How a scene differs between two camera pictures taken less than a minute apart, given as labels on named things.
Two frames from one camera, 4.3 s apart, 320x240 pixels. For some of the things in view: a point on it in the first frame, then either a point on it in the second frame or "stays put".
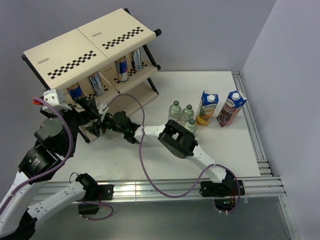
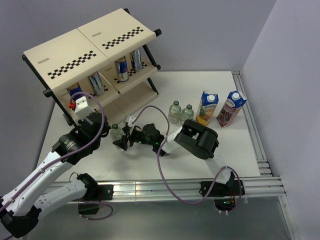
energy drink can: x=135 y=56 stays put
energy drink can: x=96 y=83 stays put
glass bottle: x=187 y=114 stays put
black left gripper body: x=74 y=119 → x=106 y=129
